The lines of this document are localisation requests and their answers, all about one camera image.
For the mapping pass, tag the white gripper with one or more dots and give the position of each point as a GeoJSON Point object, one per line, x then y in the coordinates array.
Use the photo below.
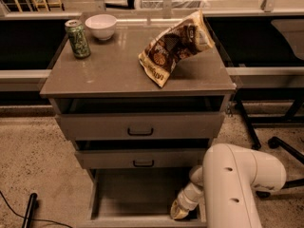
{"type": "Point", "coordinates": [184, 200]}

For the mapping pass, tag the grey bottom drawer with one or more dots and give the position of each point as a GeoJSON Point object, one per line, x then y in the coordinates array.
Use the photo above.
{"type": "Point", "coordinates": [138, 198]}

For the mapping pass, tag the grey drawer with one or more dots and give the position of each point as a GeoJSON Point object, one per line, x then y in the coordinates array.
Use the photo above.
{"type": "Point", "coordinates": [138, 198]}
{"type": "Point", "coordinates": [124, 119]}
{"type": "Point", "coordinates": [141, 153]}

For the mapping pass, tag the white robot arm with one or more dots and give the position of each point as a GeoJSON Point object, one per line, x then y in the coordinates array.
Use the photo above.
{"type": "Point", "coordinates": [226, 180]}

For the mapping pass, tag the grey middle drawer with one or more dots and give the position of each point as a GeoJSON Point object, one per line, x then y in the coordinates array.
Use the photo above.
{"type": "Point", "coordinates": [141, 153]}

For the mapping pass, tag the grey drawer cabinet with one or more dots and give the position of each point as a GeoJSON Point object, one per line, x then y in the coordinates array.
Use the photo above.
{"type": "Point", "coordinates": [114, 71]}

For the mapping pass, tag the grey top drawer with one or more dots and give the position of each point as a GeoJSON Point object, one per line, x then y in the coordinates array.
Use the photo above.
{"type": "Point", "coordinates": [124, 119]}

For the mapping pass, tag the black office chair base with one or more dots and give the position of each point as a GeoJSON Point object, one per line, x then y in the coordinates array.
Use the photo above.
{"type": "Point", "coordinates": [290, 153]}

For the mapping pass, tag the black stand leg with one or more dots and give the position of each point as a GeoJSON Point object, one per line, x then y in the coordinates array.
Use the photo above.
{"type": "Point", "coordinates": [31, 207]}

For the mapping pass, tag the brown chip bag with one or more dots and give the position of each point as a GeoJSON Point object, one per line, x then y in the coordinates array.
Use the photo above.
{"type": "Point", "coordinates": [187, 38]}

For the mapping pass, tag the green soda can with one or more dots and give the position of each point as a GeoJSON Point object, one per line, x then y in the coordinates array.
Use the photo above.
{"type": "Point", "coordinates": [76, 35]}

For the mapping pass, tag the white bowl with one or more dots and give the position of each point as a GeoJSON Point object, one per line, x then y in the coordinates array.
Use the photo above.
{"type": "Point", "coordinates": [101, 26]}

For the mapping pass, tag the black table leg frame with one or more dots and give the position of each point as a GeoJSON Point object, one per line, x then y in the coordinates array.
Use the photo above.
{"type": "Point", "coordinates": [251, 122]}

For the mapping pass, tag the wire basket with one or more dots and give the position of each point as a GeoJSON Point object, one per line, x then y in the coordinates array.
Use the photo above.
{"type": "Point", "coordinates": [175, 4]}

